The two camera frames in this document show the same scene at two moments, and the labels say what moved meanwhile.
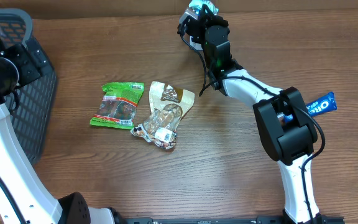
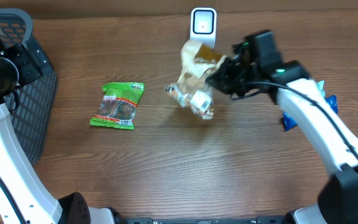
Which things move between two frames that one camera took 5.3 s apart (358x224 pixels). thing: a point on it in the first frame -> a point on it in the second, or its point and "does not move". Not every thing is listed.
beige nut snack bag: x=168 y=106 -> x=191 y=90
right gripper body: x=206 y=14 -> x=232 y=78
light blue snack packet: x=197 y=5 -> x=321 y=85
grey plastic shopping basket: x=32 y=108 does not move
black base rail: x=150 y=219 does not move
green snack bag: x=118 y=107 does not move
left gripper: x=18 y=53 does not move
